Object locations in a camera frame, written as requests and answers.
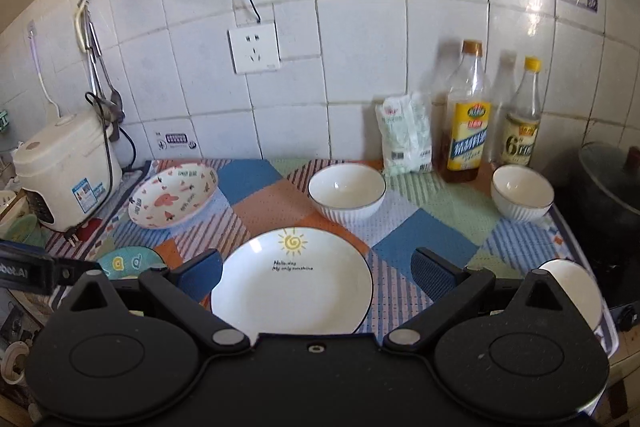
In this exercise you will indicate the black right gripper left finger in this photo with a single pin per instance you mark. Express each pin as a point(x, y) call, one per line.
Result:
point(175, 295)

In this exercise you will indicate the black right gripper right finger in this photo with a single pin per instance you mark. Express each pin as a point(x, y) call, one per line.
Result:
point(456, 293)

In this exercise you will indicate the teal egg plate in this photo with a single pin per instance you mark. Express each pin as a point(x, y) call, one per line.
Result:
point(128, 262)

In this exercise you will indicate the white ribbed bowl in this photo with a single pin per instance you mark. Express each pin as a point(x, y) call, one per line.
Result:
point(520, 193)
point(347, 193)

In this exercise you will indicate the colourful patchwork table mat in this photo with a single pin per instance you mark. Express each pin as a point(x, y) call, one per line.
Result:
point(459, 222)

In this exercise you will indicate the pink rabbit plate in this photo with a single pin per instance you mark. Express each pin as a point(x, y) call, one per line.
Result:
point(172, 196)

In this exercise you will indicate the white rice cooker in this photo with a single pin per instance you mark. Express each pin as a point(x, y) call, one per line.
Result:
point(68, 169)

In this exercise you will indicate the white sun plate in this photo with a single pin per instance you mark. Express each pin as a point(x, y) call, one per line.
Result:
point(300, 281)

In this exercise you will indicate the yellow label oil bottle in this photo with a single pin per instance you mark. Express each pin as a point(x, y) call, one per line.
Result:
point(466, 117)

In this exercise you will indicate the white salt bag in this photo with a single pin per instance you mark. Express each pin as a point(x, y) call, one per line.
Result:
point(405, 126)

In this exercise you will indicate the clear vinegar bottle yellow cap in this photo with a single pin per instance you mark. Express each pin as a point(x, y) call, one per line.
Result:
point(522, 120)

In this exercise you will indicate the hanging metal ladle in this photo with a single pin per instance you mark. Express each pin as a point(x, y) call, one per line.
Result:
point(106, 97)

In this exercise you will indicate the black wok with lid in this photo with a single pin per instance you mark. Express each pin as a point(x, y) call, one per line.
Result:
point(612, 180)

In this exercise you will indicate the white wall socket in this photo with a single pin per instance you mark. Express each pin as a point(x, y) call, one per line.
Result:
point(254, 48)

